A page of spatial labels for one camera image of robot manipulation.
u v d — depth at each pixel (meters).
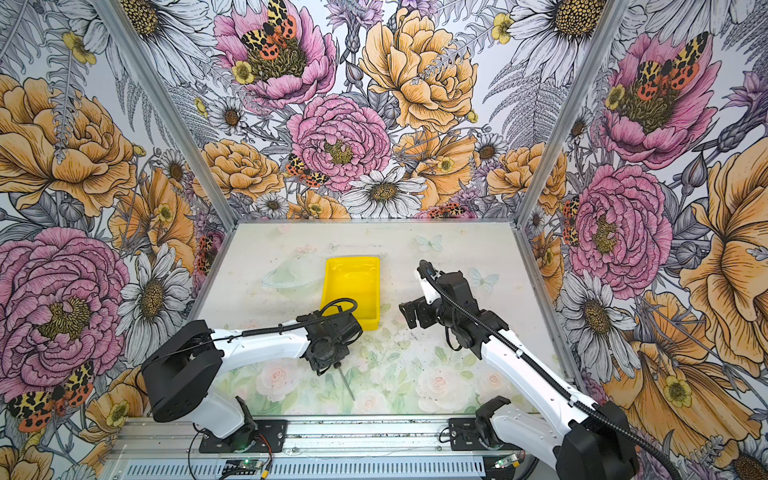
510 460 0.71
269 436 0.74
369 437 0.76
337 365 0.85
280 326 0.57
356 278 1.05
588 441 0.39
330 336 0.66
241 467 0.71
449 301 0.52
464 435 0.74
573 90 0.86
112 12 0.71
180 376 0.44
